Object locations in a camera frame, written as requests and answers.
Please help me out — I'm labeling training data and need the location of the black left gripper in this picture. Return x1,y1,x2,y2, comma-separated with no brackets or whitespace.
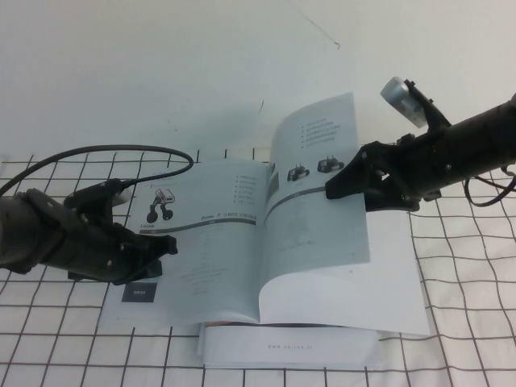
60,213,179,286

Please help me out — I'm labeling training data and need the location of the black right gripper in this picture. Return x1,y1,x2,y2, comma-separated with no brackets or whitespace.
324,128,448,213

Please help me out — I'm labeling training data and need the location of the white product catalogue book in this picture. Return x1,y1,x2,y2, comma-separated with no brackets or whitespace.
95,91,429,336

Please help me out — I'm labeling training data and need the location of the white tablecloth with black grid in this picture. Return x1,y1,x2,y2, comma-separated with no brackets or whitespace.
0,140,516,387

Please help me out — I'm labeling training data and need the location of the closed white booklet with web address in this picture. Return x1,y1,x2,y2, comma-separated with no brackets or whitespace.
196,322,383,370

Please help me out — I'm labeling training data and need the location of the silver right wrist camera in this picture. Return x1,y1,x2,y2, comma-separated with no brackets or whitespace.
380,76,452,134

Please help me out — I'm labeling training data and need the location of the black left wrist camera cable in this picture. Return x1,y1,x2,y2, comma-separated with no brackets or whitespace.
0,144,195,195

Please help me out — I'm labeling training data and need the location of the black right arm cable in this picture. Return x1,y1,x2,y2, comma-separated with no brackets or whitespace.
462,160,516,209

